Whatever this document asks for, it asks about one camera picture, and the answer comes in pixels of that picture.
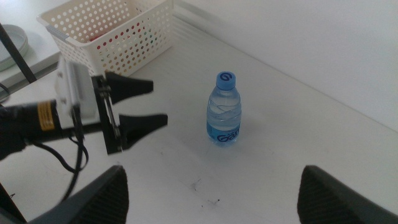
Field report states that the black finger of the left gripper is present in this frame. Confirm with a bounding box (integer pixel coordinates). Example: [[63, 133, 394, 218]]
[[105, 72, 155, 105], [118, 113, 169, 149]]

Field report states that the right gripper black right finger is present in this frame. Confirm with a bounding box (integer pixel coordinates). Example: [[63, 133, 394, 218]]
[[297, 164, 398, 224]]

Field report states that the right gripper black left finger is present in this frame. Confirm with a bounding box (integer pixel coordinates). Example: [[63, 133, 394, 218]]
[[27, 164, 130, 224]]

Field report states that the red soda can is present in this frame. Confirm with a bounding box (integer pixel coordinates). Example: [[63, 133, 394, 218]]
[[89, 32, 106, 43]]

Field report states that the clear water bottle blue cap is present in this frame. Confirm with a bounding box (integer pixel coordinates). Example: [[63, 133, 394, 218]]
[[206, 70, 243, 146]]

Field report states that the white perforated plastic basket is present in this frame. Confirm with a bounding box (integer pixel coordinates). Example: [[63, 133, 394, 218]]
[[36, 0, 174, 77]]

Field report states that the black stand pole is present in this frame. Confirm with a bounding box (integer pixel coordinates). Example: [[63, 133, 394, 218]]
[[0, 22, 37, 84]]

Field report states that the pale round plate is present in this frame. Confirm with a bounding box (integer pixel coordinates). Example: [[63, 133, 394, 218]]
[[0, 24, 29, 72]]

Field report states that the black braided left camera cable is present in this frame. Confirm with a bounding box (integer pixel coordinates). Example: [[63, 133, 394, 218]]
[[60, 104, 91, 202]]

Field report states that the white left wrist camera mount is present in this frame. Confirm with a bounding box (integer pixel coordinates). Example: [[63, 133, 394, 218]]
[[55, 57, 101, 130]]

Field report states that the thin black left gripper wire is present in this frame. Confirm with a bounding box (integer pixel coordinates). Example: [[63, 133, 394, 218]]
[[30, 136, 91, 174]]

